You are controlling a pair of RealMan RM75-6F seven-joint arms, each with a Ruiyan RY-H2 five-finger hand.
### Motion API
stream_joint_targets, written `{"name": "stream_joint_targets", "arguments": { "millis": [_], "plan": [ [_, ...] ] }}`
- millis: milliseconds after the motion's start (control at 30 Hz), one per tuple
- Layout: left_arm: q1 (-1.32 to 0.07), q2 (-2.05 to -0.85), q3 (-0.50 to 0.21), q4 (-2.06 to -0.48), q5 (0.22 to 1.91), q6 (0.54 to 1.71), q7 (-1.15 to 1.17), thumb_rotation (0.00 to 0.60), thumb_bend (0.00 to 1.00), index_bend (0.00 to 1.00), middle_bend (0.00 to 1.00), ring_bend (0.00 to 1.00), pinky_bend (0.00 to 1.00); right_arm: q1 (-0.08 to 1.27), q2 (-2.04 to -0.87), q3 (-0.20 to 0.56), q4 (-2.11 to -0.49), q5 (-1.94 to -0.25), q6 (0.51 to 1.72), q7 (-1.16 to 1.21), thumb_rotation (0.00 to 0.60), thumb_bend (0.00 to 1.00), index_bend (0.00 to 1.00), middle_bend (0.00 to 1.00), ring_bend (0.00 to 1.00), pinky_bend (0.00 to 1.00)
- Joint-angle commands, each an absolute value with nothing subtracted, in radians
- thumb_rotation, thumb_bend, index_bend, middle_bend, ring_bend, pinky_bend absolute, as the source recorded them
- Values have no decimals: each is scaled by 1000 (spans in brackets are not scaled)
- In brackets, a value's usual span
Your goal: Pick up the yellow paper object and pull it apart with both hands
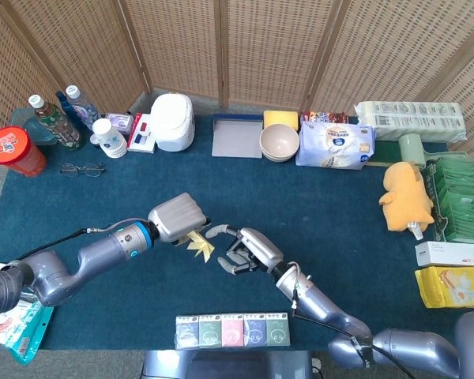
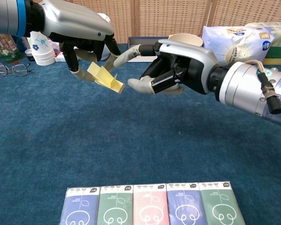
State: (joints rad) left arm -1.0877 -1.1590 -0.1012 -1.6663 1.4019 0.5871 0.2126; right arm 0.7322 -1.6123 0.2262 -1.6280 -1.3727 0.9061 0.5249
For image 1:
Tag teal glass dish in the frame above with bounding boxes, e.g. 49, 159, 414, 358
9, 108, 58, 147

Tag brown red snack packet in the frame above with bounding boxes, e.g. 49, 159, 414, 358
299, 110, 349, 126

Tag green sachet display box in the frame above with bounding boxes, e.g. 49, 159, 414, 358
423, 152, 474, 243

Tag red white carton box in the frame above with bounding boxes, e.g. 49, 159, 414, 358
126, 112, 157, 154

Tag thin metal eyeglasses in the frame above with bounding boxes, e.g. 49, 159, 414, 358
58, 161, 106, 178

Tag red canister orange lid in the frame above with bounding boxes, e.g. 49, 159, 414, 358
0, 126, 47, 178

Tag clear water bottle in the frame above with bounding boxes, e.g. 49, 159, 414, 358
66, 84, 102, 133

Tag teal snack bag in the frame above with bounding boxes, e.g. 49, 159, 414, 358
3, 303, 55, 365

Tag white rice cooker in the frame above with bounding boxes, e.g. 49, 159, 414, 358
149, 92, 196, 152

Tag yellow plush toy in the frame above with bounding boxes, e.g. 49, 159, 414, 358
378, 160, 435, 233

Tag dark blue bottle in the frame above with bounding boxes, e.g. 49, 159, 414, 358
55, 91, 88, 137

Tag dark blue carpet mat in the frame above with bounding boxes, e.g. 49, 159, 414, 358
0, 114, 474, 352

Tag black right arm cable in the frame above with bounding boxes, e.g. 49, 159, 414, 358
291, 272, 414, 379

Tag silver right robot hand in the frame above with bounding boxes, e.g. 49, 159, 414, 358
205, 223, 285, 276

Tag white paper cup stack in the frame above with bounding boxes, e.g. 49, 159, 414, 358
92, 118, 128, 159

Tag small purple lidded box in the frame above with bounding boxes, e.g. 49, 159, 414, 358
104, 112, 135, 136

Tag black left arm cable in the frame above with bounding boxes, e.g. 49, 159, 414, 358
17, 224, 122, 262

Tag woven bamboo folding screen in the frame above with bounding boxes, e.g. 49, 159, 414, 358
0, 0, 474, 167

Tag grey tray blue rim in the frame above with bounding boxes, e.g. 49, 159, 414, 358
211, 114, 264, 159

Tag yellow wet wipes pack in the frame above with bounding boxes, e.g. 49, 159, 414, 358
414, 265, 474, 310

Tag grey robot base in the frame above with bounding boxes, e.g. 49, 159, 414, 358
141, 349, 314, 379

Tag light blue printed bag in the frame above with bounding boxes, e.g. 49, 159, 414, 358
295, 121, 376, 171

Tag blue tissue pack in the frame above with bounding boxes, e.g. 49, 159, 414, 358
243, 313, 268, 347
175, 314, 201, 350

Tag pale yellow paper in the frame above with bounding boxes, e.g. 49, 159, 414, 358
181, 230, 216, 264

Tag small white carton box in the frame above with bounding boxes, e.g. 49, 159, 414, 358
414, 241, 474, 267

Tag green tissue pack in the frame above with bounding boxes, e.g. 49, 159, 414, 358
198, 313, 223, 348
265, 312, 292, 347

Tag beige bowl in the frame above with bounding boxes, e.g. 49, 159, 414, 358
262, 152, 297, 163
259, 123, 300, 157

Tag green tea bottle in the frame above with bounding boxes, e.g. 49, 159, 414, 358
28, 94, 86, 152

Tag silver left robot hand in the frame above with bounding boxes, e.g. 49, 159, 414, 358
147, 192, 213, 246

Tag pink tissue pack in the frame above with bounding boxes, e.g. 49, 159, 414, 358
220, 313, 246, 347

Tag white green tissue bundle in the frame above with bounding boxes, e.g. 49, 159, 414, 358
353, 100, 468, 144

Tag green yellow scouring sponge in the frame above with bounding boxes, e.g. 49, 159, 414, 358
365, 138, 404, 168

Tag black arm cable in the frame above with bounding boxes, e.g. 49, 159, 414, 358
17, 224, 122, 262
291, 272, 414, 379

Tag white plush label tag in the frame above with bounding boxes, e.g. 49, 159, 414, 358
406, 220, 424, 241

